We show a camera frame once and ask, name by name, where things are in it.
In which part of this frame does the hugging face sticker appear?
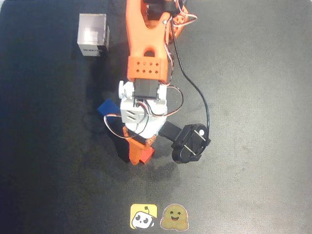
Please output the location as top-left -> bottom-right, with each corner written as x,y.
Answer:
159,203 -> 190,231

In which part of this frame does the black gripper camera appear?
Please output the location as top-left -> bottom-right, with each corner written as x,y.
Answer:
158,121 -> 212,164

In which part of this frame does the white red black servo wire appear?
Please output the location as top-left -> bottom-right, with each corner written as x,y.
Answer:
164,4 -> 198,85
103,113 -> 147,139
146,85 -> 185,119

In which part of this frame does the orange robot base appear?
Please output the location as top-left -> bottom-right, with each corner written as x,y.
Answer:
170,0 -> 190,44

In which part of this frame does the black camera cable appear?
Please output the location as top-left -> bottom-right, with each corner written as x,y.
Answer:
169,18 -> 211,134

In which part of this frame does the black table mat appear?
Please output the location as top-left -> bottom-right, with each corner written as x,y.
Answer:
0,0 -> 312,234

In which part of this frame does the blue cube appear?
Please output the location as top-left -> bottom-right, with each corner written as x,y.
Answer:
97,98 -> 122,123

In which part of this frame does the white box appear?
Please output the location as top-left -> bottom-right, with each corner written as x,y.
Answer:
77,13 -> 110,57

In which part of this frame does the yellow robot sticker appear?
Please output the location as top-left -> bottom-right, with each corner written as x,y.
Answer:
130,203 -> 158,230

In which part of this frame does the red cube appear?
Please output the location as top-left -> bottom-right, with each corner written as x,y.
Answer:
139,147 -> 156,164

